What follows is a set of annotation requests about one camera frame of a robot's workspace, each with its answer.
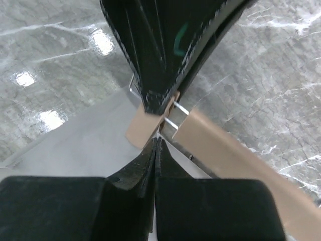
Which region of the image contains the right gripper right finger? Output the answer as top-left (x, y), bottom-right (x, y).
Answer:
top-left (155, 138), bottom-right (286, 240)

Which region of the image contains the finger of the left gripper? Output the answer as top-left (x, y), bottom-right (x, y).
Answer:
top-left (178, 0), bottom-right (258, 98)
top-left (100, 0), bottom-right (247, 115)

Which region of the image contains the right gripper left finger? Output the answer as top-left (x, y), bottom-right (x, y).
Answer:
top-left (1, 138), bottom-right (157, 240)

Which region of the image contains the grey underwear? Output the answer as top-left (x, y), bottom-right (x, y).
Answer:
top-left (0, 85), bottom-right (211, 241)

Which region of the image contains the wooden clip hanger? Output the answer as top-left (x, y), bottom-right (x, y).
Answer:
top-left (126, 92), bottom-right (320, 240)

